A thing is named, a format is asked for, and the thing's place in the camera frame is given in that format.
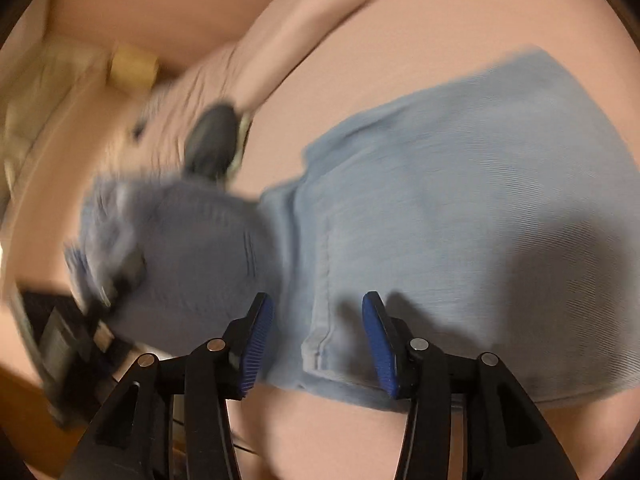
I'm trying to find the folded dark blue jeans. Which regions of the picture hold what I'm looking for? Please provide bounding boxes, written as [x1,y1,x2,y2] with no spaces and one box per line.
[184,104,239,177]

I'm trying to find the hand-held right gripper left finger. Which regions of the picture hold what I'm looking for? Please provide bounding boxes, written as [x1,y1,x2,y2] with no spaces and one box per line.
[60,292,275,480]

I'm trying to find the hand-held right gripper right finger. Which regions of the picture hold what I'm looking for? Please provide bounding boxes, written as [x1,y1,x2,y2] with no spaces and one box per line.
[362,291,581,480]

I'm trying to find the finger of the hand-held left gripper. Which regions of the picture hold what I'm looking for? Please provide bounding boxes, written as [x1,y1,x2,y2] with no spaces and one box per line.
[106,252,147,307]

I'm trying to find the pink duvet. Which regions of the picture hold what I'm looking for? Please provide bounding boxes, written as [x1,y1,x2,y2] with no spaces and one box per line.
[134,0,418,161]

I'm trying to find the pink curtain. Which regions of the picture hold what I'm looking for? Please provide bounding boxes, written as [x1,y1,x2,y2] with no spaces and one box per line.
[50,0,281,77]

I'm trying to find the light blue denim pants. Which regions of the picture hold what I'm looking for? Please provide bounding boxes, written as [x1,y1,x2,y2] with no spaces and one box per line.
[65,46,640,413]

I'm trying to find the folded light green cloth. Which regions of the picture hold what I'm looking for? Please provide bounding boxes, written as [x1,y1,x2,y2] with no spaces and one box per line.
[226,114,254,178]

